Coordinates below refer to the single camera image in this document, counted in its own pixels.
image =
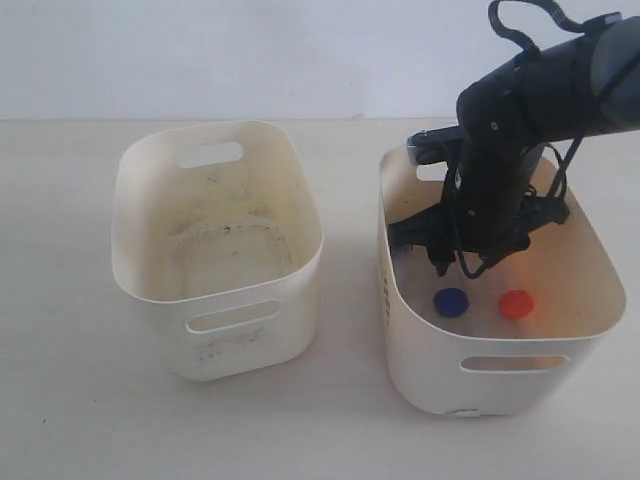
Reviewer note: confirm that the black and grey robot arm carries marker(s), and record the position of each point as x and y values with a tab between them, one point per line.
584	87

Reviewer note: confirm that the cream plastic bin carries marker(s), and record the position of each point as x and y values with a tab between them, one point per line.
481	364
216	240

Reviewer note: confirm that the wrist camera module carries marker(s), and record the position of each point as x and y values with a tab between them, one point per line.
428	147

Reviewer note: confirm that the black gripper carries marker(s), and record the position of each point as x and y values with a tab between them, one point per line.
490	213

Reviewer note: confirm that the blue-capped tube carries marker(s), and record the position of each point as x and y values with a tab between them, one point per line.
451	302

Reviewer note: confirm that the orange-capped tube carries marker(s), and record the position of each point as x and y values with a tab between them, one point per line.
515	304

